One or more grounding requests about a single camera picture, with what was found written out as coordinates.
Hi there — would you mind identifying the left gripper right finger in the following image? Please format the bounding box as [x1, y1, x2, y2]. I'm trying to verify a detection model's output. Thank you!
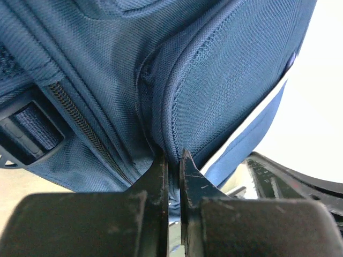
[180, 150, 342, 256]

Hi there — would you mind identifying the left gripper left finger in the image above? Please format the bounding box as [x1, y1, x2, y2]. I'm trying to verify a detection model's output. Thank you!
[1, 154, 169, 256]

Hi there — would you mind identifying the navy blue student backpack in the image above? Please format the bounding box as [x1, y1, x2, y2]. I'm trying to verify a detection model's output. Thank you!
[1, 1, 316, 222]

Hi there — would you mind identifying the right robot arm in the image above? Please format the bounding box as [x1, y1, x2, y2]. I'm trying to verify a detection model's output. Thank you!
[244, 152, 342, 232]

